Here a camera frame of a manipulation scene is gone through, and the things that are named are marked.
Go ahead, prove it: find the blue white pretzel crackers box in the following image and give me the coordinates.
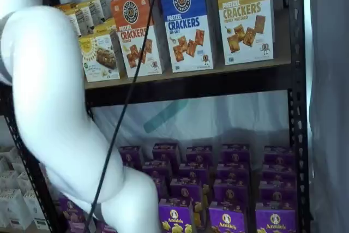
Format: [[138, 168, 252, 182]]
[[158, 0, 215, 73]]

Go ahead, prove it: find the orange white pretzel crackers box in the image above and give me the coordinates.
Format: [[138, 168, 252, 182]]
[[110, 0, 164, 78]]

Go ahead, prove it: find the yellow snack bar box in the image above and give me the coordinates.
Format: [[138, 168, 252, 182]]
[[78, 29, 121, 82], [92, 19, 117, 37]]

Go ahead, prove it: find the yellow honey mustard crackers box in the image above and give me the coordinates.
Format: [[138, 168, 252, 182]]
[[214, 0, 275, 66]]

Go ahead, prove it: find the brown wooden shelf board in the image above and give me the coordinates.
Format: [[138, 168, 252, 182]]
[[84, 58, 292, 89]]

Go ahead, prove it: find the purple Annie's snack box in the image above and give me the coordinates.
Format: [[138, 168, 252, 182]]
[[258, 182, 297, 209], [263, 145, 295, 167], [216, 163, 250, 183], [255, 202, 297, 233], [222, 144, 250, 165], [261, 164, 297, 184], [158, 199, 192, 233], [214, 180, 249, 206], [178, 163, 209, 183], [95, 220, 118, 233], [208, 201, 248, 233], [170, 178, 202, 204], [143, 160, 171, 179], [119, 145, 143, 167], [186, 145, 213, 165], [58, 196, 89, 233], [152, 142, 179, 163]]

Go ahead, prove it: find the black metal shelf rack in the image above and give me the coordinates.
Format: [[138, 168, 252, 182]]
[[0, 0, 311, 233]]

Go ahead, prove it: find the purple box with yellow bunnies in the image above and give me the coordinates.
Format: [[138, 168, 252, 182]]
[[190, 183, 210, 228]]

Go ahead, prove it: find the teal tape strip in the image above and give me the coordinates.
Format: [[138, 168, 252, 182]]
[[143, 99, 189, 134]]

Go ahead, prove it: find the translucent plastic sheet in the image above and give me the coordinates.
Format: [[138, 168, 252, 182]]
[[91, 91, 291, 160]]

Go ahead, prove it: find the grey curtain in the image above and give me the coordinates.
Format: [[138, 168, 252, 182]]
[[302, 0, 349, 233]]

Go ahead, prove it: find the white paper bag package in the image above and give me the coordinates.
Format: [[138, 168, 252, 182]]
[[0, 189, 28, 231], [16, 170, 36, 193], [0, 170, 20, 190], [23, 189, 47, 228]]

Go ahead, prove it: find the thin black cable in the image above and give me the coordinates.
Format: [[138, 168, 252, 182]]
[[83, 0, 166, 233]]

